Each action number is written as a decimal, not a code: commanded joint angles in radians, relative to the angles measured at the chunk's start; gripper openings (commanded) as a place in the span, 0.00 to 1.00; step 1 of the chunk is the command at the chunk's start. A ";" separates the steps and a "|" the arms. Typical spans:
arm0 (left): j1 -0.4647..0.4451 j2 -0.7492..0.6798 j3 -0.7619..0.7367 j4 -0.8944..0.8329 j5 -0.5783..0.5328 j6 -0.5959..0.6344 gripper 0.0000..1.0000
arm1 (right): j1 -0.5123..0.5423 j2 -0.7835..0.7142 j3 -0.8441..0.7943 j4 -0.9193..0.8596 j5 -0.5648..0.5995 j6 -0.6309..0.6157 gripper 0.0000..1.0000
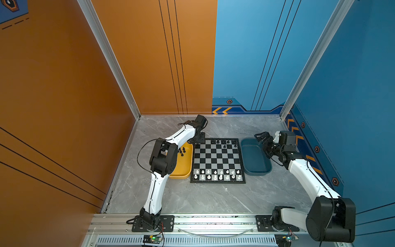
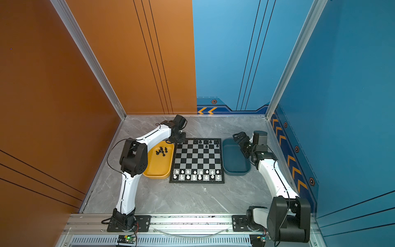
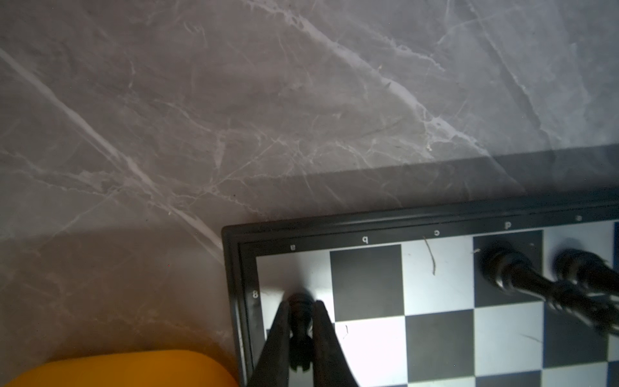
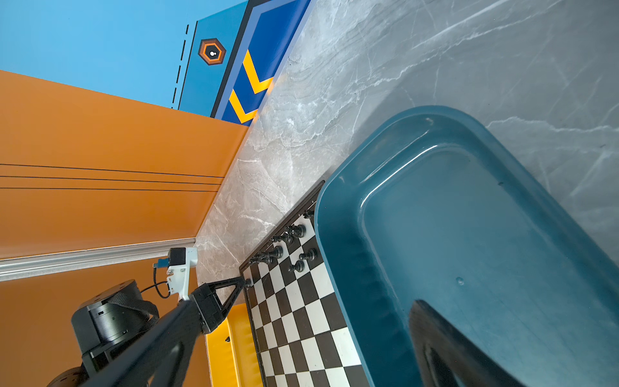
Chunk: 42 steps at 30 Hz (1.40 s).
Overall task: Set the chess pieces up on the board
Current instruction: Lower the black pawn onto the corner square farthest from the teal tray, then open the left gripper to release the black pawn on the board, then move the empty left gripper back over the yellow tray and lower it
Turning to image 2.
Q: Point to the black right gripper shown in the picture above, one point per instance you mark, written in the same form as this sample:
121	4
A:
241	143

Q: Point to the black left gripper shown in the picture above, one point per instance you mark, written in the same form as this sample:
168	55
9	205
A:
181	141

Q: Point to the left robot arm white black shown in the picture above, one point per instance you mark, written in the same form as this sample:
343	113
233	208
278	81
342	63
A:
134	161

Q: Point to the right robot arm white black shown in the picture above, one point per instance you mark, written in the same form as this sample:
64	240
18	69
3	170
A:
288	218

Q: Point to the black white chess board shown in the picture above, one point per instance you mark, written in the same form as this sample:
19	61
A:
192	155

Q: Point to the white chess piece row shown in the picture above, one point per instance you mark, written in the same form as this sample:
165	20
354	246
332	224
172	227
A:
184	175

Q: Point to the green circuit board left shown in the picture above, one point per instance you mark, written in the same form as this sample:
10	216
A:
126	241

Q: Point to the teal plastic tray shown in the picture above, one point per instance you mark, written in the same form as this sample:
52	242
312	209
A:
234	162

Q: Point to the yellow plastic tray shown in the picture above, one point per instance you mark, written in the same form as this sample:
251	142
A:
159	167

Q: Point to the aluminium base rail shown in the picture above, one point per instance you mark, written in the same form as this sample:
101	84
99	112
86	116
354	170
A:
166	230

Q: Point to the aluminium corner post right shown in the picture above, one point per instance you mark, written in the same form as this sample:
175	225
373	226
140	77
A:
304	36

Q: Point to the aluminium corner post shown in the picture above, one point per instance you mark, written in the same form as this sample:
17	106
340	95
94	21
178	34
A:
304	36
68	19

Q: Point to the aluminium corner post left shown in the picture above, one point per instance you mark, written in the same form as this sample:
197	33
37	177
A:
68	19

